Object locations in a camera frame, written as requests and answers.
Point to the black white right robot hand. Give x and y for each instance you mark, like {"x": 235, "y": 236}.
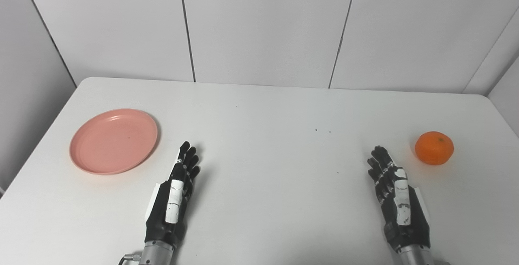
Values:
{"x": 401, "y": 204}

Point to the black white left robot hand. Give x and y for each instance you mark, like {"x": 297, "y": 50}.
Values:
{"x": 172, "y": 200}

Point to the orange mandarin fruit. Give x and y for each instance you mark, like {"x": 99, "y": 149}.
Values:
{"x": 434, "y": 148}

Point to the pink round plate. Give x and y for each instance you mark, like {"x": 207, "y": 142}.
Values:
{"x": 113, "y": 141}

